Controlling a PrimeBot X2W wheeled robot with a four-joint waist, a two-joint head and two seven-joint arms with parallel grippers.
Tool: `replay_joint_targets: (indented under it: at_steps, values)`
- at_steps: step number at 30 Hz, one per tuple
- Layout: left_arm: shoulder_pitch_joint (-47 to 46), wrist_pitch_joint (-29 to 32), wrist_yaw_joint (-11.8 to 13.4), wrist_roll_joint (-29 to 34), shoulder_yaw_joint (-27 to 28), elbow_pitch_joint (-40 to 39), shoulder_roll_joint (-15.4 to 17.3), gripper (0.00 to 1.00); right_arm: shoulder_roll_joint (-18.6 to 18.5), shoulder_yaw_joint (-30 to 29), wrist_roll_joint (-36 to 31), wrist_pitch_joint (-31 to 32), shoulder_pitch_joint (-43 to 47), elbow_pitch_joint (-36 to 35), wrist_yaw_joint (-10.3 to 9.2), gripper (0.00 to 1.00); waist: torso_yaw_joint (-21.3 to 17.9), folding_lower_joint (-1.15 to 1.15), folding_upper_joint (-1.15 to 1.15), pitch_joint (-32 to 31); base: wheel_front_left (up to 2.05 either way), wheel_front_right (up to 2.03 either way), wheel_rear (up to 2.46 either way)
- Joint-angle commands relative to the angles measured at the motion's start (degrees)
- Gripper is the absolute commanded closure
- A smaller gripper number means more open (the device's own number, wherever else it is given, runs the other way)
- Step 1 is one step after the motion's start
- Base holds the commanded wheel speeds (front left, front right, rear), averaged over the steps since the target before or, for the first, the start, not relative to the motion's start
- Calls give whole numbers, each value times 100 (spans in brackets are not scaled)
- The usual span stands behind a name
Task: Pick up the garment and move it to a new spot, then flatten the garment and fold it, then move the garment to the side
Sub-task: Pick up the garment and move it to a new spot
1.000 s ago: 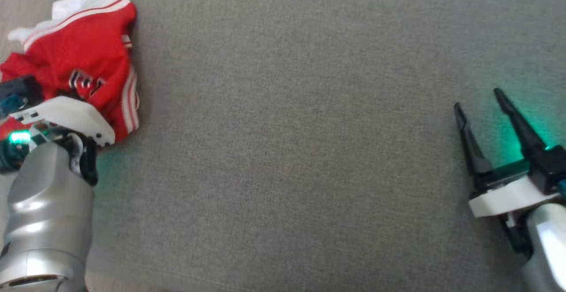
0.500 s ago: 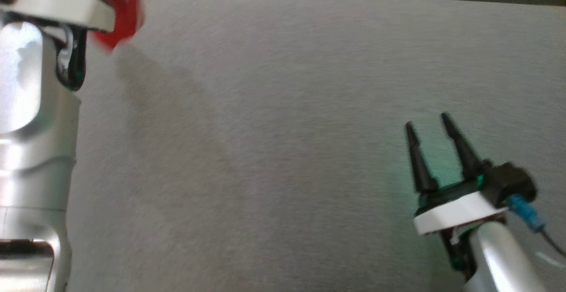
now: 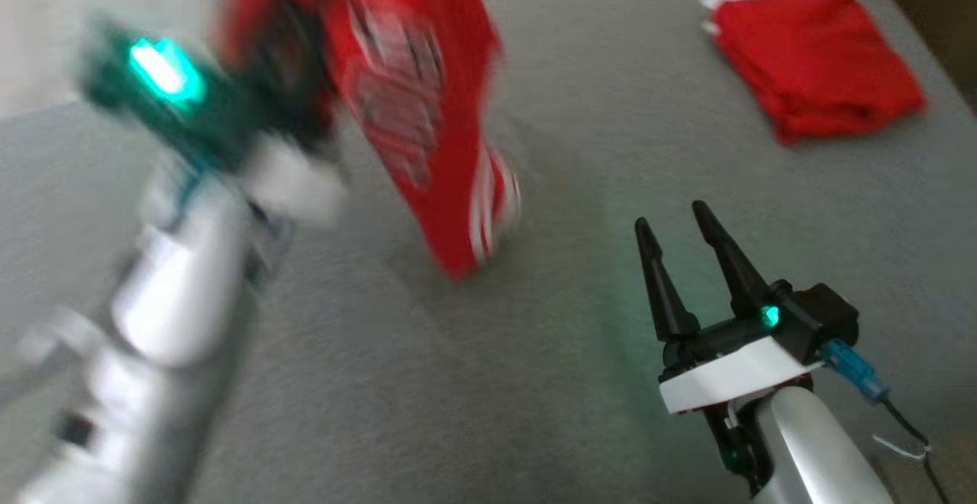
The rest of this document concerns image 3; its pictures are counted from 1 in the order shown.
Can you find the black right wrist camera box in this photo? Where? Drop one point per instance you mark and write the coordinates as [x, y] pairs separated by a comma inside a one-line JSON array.
[[828, 317]]

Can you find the red white-striped shorts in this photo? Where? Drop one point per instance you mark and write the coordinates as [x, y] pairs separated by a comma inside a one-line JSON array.
[[809, 61]]

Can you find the red white-sleeved printed jersey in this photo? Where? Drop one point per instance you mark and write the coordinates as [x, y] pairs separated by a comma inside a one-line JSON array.
[[427, 69]]

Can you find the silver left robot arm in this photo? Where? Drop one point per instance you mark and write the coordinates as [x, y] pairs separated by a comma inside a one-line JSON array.
[[168, 321]]

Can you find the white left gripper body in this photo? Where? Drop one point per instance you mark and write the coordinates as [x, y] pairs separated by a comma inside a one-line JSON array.
[[221, 122]]

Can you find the grey fabric sofa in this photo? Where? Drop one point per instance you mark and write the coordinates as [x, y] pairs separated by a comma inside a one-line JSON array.
[[458, 382]]

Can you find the blue right camera connector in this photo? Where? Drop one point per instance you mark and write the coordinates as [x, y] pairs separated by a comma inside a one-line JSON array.
[[855, 370]]

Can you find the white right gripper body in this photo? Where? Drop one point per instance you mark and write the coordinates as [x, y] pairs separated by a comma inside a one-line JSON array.
[[733, 374]]

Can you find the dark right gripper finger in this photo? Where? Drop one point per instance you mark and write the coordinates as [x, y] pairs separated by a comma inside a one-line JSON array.
[[665, 290], [736, 271]]

